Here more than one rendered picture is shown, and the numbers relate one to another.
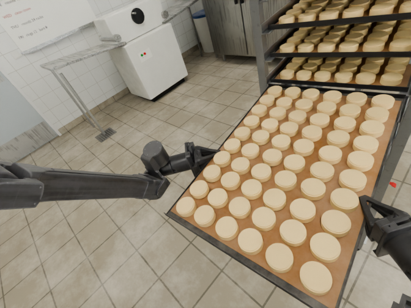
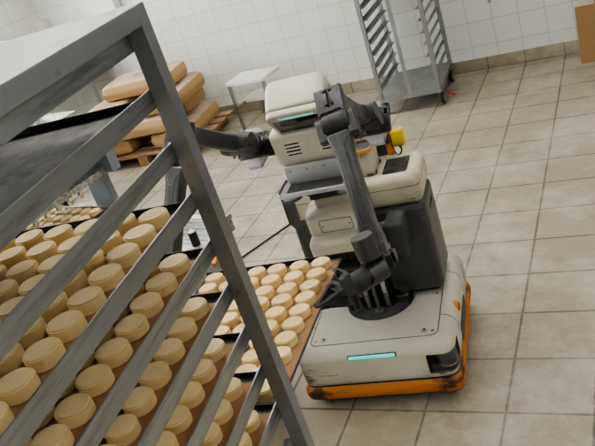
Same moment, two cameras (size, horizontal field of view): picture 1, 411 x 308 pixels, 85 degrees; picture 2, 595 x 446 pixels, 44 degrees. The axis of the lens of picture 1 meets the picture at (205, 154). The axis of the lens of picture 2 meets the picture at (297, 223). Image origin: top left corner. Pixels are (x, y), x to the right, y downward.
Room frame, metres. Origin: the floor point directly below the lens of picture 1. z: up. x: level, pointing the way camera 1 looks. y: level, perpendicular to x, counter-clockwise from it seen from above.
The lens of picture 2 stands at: (1.84, -0.75, 1.93)
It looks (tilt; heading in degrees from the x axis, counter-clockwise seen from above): 25 degrees down; 151
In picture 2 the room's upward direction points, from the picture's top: 19 degrees counter-clockwise
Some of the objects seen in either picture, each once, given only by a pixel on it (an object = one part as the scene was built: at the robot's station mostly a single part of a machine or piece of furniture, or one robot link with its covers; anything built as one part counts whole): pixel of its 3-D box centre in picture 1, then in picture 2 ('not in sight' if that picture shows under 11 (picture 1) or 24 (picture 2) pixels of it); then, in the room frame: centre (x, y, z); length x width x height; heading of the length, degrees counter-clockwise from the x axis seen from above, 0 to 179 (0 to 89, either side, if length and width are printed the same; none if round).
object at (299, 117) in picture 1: (297, 117); not in sight; (0.51, -0.30, 1.03); 0.05 x 0.05 x 0.02
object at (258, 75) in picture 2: not in sight; (264, 96); (-3.77, 2.45, 0.23); 0.44 x 0.44 x 0.46; 24
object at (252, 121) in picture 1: (251, 122); (286, 340); (0.57, -0.17, 1.03); 0.05 x 0.05 x 0.02
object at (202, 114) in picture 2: not in sight; (186, 123); (-4.24, 1.86, 0.19); 0.72 x 0.42 x 0.15; 126
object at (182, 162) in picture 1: (184, 162); (355, 283); (0.53, 0.07, 1.01); 0.07 x 0.07 x 0.10; 82
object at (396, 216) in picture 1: (377, 218); not in sight; (0.18, -0.27, 1.00); 0.09 x 0.07 x 0.07; 175
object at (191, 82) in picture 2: not in sight; (170, 93); (-4.24, 1.83, 0.49); 0.72 x 0.42 x 0.15; 127
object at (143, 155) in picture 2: not in sight; (163, 142); (-4.48, 1.69, 0.06); 1.20 x 0.80 x 0.11; 34
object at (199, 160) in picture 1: (207, 158); (333, 302); (0.52, 0.00, 1.00); 0.09 x 0.07 x 0.07; 82
